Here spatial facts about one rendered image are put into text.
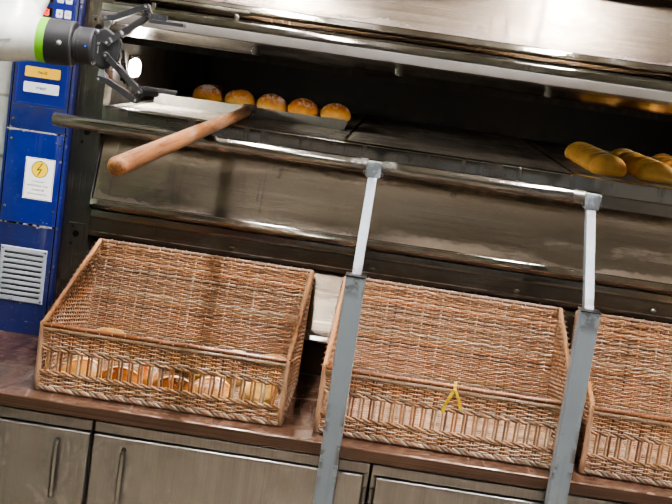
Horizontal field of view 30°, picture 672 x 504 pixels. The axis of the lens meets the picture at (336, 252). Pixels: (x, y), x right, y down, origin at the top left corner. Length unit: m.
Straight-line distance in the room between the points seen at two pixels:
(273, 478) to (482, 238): 0.84
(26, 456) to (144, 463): 0.26
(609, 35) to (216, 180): 1.03
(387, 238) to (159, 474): 0.84
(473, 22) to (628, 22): 0.38
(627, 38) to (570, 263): 0.56
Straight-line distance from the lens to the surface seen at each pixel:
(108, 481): 2.79
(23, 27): 2.63
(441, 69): 2.96
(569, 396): 2.62
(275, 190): 3.15
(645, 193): 3.18
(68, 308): 2.99
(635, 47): 3.15
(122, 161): 1.83
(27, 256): 3.26
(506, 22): 3.12
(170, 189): 3.18
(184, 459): 2.74
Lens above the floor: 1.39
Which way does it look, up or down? 9 degrees down
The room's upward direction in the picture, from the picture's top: 8 degrees clockwise
